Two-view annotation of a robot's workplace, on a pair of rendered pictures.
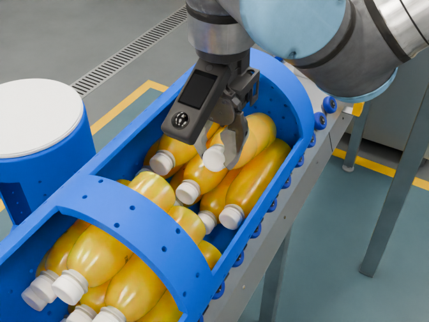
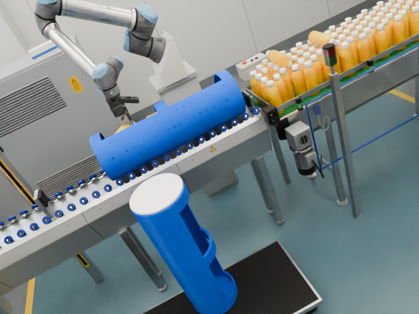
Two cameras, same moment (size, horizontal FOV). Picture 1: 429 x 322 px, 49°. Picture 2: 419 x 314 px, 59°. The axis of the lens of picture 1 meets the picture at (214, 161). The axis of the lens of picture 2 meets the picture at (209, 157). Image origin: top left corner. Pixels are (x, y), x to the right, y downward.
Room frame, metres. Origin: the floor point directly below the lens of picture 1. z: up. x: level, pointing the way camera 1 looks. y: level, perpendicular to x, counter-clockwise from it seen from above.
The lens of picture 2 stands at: (1.49, 1.79, 2.06)
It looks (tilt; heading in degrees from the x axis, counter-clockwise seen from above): 33 degrees down; 233
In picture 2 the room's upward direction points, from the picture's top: 24 degrees counter-clockwise
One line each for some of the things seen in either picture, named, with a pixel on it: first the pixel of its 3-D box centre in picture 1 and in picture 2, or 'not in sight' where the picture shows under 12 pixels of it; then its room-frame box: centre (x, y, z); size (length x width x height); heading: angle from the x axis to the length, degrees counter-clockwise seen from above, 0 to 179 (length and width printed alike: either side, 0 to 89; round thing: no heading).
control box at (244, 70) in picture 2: not in sight; (252, 66); (-0.34, 0.23, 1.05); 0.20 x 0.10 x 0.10; 151
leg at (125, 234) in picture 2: not in sight; (143, 261); (0.93, -0.07, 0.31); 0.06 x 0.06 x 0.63; 61
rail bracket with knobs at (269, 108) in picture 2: not in sight; (270, 114); (0.04, 0.58, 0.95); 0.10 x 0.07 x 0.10; 61
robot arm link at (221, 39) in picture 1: (220, 24); (111, 91); (0.56, -0.01, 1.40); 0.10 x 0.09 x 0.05; 61
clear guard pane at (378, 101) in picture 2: not in sight; (368, 109); (-0.44, 0.93, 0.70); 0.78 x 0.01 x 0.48; 151
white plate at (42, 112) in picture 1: (20, 115); (156, 192); (0.84, 0.44, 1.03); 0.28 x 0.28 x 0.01
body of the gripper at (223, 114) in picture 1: (224, 76); (117, 104); (0.56, -0.01, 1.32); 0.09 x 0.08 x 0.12; 151
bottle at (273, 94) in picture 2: not in sight; (274, 98); (-0.06, 0.56, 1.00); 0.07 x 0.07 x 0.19
